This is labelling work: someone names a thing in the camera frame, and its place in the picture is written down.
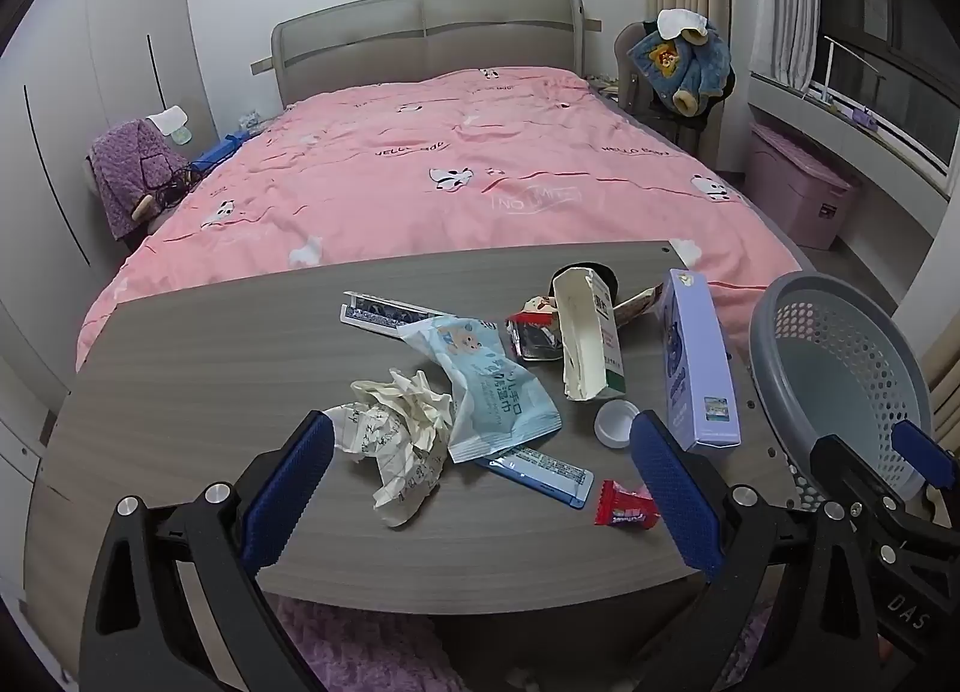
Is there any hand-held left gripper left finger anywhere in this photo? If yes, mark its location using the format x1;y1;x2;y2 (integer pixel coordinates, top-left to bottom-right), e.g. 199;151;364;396
79;408;336;692

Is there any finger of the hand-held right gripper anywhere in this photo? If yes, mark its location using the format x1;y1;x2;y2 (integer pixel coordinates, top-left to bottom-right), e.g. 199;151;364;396
891;420;960;491
814;435;906;515

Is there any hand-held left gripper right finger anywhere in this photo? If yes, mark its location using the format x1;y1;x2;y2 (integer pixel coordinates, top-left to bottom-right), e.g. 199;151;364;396
628;408;887;692

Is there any red candy wrapper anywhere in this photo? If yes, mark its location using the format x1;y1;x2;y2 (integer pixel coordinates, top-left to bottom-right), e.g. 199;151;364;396
595;480;659;529

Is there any white round cap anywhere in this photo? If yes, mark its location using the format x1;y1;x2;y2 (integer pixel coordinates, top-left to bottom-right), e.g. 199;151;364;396
594;399;642;449

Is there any grey perforated plastic basket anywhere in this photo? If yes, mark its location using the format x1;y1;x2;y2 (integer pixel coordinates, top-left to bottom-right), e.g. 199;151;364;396
748;270;935;513

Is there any white paper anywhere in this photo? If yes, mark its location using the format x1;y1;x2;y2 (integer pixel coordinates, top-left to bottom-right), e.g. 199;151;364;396
322;369;457;529

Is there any purple carton box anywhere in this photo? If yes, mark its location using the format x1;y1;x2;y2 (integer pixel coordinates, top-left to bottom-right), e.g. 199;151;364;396
658;268;742;455

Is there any blue sachet strip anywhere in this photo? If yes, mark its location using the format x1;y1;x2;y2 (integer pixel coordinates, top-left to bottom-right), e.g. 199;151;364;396
474;446;595;510

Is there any white green medicine box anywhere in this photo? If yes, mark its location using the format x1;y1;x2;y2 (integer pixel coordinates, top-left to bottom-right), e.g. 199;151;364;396
551;267;627;402

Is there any light blue wet wipe packet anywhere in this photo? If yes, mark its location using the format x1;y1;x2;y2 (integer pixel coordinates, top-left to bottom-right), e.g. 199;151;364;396
397;315;563;464

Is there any purple rug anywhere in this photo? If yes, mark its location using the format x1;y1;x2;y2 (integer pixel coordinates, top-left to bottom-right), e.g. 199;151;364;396
266;591;481;692

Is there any beige red snack wrapper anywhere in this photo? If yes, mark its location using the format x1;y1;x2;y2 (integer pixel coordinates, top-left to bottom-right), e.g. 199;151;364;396
615;287;665;327

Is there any blue white patterned flat box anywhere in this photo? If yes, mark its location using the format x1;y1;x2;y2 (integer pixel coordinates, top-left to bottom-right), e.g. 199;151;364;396
340;291;443;339

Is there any red black snack wrapper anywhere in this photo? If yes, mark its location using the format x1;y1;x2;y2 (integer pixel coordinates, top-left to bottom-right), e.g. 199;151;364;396
504;296;565;363

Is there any black cup holder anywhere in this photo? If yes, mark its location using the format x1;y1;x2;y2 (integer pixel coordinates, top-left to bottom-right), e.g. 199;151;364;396
551;263;620;303

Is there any pink storage box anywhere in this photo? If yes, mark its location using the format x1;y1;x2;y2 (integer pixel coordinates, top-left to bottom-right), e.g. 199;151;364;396
742;121;863;251

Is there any white window bench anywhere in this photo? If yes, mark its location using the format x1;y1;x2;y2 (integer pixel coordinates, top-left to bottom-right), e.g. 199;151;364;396
748;70;950;236

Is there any pink bed with quilt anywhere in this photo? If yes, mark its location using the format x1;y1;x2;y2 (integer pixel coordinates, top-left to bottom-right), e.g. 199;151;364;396
75;66;811;374

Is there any purple jacket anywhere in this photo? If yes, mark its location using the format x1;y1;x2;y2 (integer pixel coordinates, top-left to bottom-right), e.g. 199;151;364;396
84;118;197;241

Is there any small white cloth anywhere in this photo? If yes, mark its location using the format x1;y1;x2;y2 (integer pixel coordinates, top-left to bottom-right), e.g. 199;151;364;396
146;105;194;146

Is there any white drying rack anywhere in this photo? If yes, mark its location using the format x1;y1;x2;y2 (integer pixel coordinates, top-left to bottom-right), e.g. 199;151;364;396
806;36;886;109

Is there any grey chair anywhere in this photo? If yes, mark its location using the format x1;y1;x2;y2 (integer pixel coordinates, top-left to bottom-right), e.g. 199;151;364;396
613;21;740;154

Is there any blue fleece jacket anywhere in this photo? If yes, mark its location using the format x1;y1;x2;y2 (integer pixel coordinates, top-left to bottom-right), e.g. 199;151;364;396
628;17;732;119

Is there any white wardrobe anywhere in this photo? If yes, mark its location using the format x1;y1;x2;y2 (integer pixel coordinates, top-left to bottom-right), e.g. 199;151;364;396
0;0;218;288

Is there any white folded cloth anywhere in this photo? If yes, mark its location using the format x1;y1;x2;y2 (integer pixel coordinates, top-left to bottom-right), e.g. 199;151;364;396
656;8;710;44

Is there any grey padded bed headboard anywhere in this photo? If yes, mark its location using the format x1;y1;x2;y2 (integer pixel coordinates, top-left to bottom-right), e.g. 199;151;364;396
250;0;601;112

